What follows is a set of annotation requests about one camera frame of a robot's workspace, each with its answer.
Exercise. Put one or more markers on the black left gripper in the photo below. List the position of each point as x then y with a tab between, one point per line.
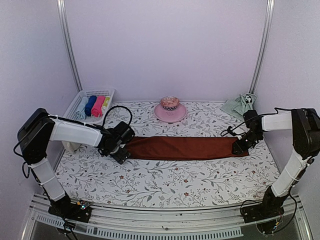
120	158

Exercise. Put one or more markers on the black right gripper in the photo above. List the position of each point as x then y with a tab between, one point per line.
241	148

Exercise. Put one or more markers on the dark red towel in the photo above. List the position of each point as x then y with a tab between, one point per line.
174	148

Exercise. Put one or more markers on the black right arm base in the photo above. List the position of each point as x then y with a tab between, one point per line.
271	206

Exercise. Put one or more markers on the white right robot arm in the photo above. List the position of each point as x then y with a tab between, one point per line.
304	124

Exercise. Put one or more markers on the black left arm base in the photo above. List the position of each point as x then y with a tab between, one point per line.
66	209

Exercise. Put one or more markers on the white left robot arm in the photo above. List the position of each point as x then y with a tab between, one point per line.
41	128

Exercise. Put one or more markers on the pink rolled towel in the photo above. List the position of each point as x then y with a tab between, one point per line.
96	110

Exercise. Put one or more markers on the green panda towel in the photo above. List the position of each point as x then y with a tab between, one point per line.
239	106

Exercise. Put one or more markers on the yellow green rolled towel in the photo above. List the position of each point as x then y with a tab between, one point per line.
105	104

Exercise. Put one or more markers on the light blue rolled towel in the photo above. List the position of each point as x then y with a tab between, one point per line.
80	110

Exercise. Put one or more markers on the white cup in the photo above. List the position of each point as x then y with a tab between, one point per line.
71	147

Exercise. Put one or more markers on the dark blue rolled towel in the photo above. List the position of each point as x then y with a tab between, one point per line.
89	105

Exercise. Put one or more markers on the white plastic basket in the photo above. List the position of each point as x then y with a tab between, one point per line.
78	102

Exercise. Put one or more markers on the pink plate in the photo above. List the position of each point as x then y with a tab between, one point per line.
170	116

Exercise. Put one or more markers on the patterned small bowl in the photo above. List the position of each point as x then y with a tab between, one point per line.
169	103

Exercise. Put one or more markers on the aluminium front rail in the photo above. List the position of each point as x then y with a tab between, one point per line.
112	222

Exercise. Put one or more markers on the right aluminium frame post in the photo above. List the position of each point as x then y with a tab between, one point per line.
270	4

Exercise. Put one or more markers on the aluminium frame post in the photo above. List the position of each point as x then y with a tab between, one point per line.
62	13
270	4

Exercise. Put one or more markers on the left aluminium frame post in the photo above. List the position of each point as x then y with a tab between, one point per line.
62	13

